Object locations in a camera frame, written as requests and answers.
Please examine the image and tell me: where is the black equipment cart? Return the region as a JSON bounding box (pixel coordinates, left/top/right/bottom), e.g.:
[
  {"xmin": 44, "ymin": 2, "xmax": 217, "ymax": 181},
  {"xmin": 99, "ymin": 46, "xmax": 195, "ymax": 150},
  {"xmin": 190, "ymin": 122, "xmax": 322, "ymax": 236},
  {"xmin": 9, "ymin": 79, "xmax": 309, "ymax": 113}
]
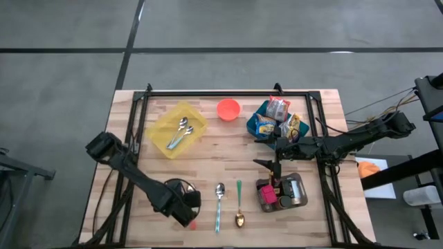
[{"xmin": 414, "ymin": 72, "xmax": 443, "ymax": 205}]

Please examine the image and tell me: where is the all silver spoon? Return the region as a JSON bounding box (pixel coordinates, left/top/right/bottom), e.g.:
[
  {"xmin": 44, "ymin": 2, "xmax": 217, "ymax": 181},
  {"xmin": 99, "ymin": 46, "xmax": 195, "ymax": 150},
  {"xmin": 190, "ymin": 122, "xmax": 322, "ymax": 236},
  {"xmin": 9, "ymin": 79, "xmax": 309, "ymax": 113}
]
[{"xmin": 165, "ymin": 116, "xmax": 190, "ymax": 149}]

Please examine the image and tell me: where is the orange plastic bowl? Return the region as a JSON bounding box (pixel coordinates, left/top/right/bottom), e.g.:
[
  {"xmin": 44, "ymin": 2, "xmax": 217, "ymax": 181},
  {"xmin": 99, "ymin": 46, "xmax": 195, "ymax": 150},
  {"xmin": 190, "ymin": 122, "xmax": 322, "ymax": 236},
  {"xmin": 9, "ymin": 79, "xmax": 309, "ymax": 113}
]
[{"xmin": 216, "ymin": 98, "xmax": 242, "ymax": 122}]

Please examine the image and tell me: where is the spoon with light blue handle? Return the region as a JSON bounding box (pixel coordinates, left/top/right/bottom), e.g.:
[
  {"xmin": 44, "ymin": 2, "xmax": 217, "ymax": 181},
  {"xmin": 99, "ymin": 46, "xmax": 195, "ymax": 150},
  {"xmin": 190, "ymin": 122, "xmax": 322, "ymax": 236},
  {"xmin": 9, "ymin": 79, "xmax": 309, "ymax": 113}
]
[{"xmin": 167, "ymin": 125, "xmax": 195, "ymax": 151}]

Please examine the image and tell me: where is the white paper sheet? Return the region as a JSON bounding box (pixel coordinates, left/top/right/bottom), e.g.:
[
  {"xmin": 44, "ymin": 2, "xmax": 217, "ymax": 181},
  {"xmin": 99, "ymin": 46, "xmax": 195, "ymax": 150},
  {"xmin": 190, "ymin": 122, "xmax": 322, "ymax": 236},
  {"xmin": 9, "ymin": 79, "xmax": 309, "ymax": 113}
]
[{"xmin": 354, "ymin": 157, "xmax": 397, "ymax": 200}]

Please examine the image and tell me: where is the orange cloth lump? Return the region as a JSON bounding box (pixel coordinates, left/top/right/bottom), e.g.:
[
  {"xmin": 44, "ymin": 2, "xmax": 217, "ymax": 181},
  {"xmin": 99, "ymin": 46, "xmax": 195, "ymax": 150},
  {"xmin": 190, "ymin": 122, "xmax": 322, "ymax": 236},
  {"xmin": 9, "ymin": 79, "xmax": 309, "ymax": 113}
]
[{"xmin": 356, "ymin": 160, "xmax": 381, "ymax": 179}]

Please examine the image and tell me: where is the spoon with teal striped handle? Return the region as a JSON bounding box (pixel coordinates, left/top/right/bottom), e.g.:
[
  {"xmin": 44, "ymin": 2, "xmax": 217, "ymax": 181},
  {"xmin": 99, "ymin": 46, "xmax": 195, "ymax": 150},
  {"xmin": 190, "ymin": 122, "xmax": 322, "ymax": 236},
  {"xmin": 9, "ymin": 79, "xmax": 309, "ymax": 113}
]
[{"xmin": 214, "ymin": 182, "xmax": 226, "ymax": 234}]

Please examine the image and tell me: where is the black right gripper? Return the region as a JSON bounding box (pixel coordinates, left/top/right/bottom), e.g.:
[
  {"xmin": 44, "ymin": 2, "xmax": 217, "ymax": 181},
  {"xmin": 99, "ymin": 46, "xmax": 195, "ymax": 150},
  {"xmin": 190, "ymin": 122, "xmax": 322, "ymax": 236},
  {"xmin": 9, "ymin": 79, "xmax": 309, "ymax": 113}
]
[{"xmin": 252, "ymin": 127, "xmax": 316, "ymax": 190}]

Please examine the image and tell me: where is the yellow and silver snack bag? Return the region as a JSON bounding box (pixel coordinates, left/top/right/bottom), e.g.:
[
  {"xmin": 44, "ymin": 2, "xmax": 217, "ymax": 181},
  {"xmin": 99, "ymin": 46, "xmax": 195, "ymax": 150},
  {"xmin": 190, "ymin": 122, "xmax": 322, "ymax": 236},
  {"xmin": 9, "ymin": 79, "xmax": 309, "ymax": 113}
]
[{"xmin": 278, "ymin": 113, "xmax": 302, "ymax": 139}]

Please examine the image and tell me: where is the black diagonal beam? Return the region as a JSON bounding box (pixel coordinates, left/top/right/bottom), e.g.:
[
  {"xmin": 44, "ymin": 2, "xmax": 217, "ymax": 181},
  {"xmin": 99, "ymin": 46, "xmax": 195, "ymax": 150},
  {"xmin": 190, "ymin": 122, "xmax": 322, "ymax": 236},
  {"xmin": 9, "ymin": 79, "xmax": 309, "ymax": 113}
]
[{"xmin": 361, "ymin": 148, "xmax": 443, "ymax": 192}]

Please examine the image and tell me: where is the black aluminium table frame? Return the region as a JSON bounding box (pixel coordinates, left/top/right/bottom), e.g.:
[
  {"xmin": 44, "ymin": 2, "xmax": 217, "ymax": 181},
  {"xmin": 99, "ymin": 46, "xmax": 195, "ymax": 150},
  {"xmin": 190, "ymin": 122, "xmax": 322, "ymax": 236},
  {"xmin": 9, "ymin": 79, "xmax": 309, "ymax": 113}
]
[{"xmin": 81, "ymin": 89, "xmax": 377, "ymax": 248}]

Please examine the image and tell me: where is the bundle of thin cables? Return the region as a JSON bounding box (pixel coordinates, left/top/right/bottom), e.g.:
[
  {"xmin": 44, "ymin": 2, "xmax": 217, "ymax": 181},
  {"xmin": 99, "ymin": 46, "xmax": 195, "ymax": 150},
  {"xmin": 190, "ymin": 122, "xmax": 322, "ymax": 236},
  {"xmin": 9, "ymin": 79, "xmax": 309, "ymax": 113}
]
[{"xmin": 344, "ymin": 86, "xmax": 422, "ymax": 125}]

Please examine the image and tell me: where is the gold spoon with green handle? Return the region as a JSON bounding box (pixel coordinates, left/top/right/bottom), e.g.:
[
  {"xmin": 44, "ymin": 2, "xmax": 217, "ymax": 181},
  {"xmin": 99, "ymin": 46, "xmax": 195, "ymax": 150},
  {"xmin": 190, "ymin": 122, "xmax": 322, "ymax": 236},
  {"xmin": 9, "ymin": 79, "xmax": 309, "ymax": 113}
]
[{"xmin": 235, "ymin": 179, "xmax": 246, "ymax": 229}]

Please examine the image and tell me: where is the yellow translucent plastic bin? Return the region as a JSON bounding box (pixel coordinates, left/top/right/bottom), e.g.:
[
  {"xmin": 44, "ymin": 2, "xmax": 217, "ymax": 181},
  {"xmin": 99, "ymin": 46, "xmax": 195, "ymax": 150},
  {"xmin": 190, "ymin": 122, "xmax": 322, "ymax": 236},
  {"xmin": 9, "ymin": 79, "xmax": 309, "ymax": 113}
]
[{"xmin": 145, "ymin": 100, "xmax": 209, "ymax": 160}]

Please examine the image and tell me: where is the blue and yellow snack bag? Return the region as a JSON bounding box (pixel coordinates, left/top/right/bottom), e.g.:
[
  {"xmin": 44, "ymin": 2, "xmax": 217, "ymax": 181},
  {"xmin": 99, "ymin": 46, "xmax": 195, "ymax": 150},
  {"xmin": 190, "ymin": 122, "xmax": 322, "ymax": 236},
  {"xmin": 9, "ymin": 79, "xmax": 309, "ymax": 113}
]
[{"xmin": 255, "ymin": 113, "xmax": 278, "ymax": 136}]

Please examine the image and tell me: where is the grey plastic caddy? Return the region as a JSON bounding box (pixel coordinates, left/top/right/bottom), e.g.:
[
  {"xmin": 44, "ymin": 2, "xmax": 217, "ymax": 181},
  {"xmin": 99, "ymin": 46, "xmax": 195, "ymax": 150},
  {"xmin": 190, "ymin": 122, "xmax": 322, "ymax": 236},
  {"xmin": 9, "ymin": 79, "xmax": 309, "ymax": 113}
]
[{"xmin": 255, "ymin": 172, "xmax": 309, "ymax": 213}]

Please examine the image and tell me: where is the teal blue plastic tray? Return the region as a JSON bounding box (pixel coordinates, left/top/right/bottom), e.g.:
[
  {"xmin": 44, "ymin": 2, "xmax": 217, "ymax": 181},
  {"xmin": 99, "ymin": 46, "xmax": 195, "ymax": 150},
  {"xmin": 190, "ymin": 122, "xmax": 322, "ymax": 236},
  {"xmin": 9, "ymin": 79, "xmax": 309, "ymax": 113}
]
[{"xmin": 246, "ymin": 100, "xmax": 311, "ymax": 150}]

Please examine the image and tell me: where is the spoon with orange handle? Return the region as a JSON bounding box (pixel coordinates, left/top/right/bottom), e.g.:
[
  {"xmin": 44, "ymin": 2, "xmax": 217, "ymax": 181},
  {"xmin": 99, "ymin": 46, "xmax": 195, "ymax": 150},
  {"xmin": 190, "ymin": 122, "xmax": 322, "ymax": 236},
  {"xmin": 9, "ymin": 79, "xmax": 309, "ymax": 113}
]
[{"xmin": 186, "ymin": 183, "xmax": 198, "ymax": 231}]

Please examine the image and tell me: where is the red and silver snack bag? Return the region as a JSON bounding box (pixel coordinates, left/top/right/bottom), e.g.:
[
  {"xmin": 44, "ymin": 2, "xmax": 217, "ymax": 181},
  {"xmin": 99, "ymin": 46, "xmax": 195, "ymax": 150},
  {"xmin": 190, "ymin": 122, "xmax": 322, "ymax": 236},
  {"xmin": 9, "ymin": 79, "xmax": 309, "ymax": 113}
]
[{"xmin": 265, "ymin": 95, "xmax": 291, "ymax": 122}]

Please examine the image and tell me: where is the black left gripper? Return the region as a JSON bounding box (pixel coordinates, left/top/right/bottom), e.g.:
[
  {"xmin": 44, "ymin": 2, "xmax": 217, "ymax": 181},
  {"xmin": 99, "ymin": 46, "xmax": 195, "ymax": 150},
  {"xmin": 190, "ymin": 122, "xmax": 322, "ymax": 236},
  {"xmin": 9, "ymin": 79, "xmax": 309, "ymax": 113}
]
[{"xmin": 161, "ymin": 178, "xmax": 203, "ymax": 228}]

